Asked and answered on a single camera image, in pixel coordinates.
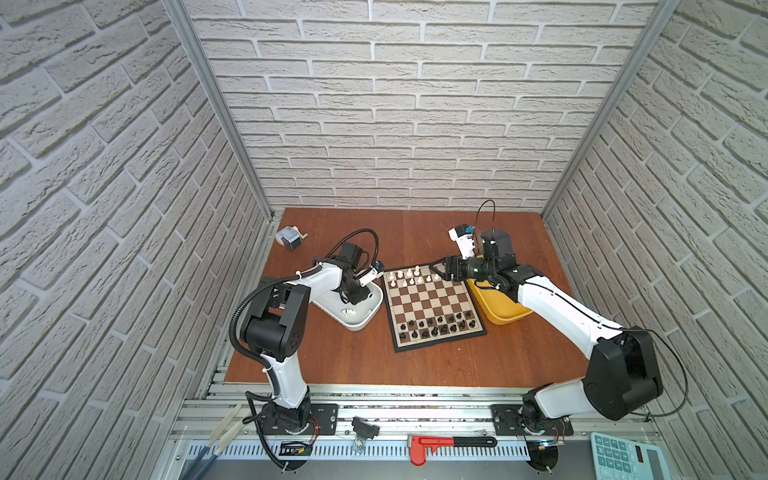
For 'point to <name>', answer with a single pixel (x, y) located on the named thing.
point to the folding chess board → (426, 310)
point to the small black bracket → (364, 428)
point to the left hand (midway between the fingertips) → (360, 286)
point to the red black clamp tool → (419, 444)
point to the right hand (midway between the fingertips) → (437, 262)
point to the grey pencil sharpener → (291, 237)
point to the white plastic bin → (354, 317)
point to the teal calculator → (619, 458)
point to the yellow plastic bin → (499, 308)
